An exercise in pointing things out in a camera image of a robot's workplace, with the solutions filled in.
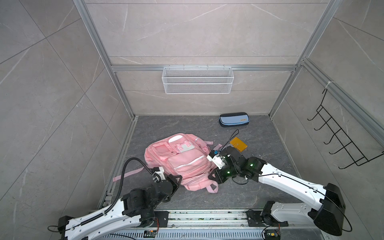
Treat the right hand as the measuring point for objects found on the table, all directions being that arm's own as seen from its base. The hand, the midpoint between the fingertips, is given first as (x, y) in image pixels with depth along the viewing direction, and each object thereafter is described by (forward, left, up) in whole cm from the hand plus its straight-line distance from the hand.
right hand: (209, 176), depth 73 cm
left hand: (0, +12, +3) cm, 13 cm away
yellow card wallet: (+27, -23, -13) cm, 38 cm away
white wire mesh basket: (+62, +4, +16) cm, 64 cm away
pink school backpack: (+14, +13, -4) cm, 20 cm away
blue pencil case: (+50, -24, -12) cm, 57 cm away
